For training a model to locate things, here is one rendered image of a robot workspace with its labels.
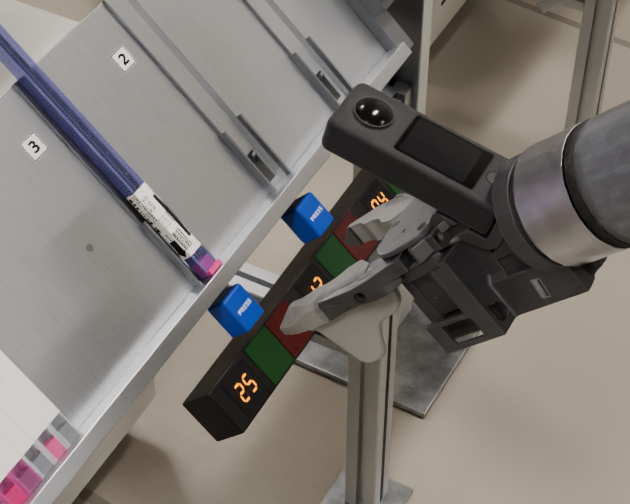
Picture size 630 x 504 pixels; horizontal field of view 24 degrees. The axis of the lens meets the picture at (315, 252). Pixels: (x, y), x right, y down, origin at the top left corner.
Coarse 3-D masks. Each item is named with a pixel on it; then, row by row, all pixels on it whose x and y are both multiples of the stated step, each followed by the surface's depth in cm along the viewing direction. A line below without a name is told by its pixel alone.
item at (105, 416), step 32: (384, 64) 120; (320, 160) 112; (288, 192) 109; (256, 224) 106; (224, 256) 105; (192, 320) 101; (160, 352) 98; (128, 384) 96; (96, 416) 95; (96, 448) 93; (64, 480) 91
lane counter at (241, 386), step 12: (240, 360) 106; (240, 372) 106; (252, 372) 106; (228, 384) 105; (240, 384) 105; (252, 384) 106; (264, 384) 107; (240, 396) 105; (252, 396) 106; (264, 396) 106; (252, 408) 105
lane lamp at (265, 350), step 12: (264, 336) 108; (252, 348) 107; (264, 348) 108; (276, 348) 108; (252, 360) 107; (264, 360) 107; (276, 360) 108; (288, 360) 109; (264, 372) 107; (276, 372) 108
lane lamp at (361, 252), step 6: (348, 216) 117; (354, 216) 117; (342, 222) 116; (348, 222) 116; (336, 228) 115; (342, 228) 116; (336, 234) 115; (342, 234) 116; (342, 240) 116; (372, 240) 118; (348, 246) 116; (354, 246) 116; (360, 246) 116; (366, 246) 117; (372, 246) 117; (354, 252) 116; (360, 252) 116; (366, 252) 117; (360, 258) 116; (366, 258) 117
